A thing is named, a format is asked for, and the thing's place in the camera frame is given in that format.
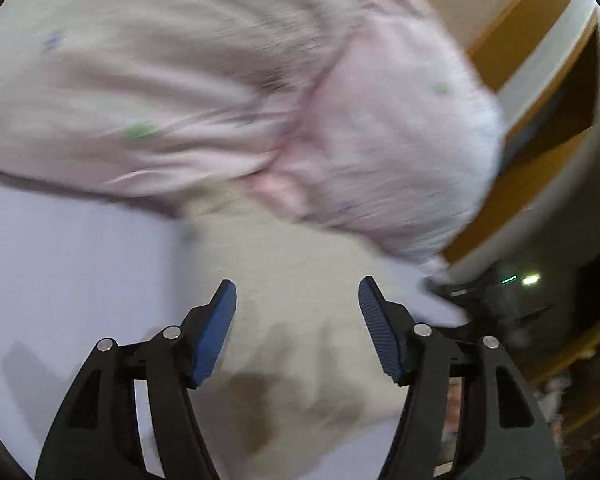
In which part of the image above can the wooden bed frame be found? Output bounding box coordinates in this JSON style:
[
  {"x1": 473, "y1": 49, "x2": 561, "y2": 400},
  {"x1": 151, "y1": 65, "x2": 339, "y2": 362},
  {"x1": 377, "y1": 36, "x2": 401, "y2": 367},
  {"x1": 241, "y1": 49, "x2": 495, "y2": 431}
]
[{"x1": 445, "y1": 0, "x2": 600, "y2": 383}]

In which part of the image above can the pink floral pillow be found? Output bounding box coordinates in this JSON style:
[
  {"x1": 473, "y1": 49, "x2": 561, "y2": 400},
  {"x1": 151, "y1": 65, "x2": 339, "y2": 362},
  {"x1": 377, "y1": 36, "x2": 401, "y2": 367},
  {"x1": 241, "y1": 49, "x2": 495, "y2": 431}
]
[{"x1": 0, "y1": 0, "x2": 506, "y2": 264}]

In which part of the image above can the beige cable-knit sweater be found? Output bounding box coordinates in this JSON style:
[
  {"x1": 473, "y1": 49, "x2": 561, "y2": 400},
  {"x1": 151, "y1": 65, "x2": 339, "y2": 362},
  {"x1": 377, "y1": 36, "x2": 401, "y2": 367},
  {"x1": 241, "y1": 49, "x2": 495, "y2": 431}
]
[{"x1": 178, "y1": 183, "x2": 465, "y2": 479}]

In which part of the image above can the pale lavender bed sheet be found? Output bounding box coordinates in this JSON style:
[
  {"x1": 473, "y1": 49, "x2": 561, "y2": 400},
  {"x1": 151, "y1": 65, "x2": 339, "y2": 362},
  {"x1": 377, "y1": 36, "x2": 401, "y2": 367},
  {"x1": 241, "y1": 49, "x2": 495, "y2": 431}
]
[{"x1": 0, "y1": 169, "x2": 470, "y2": 480}]

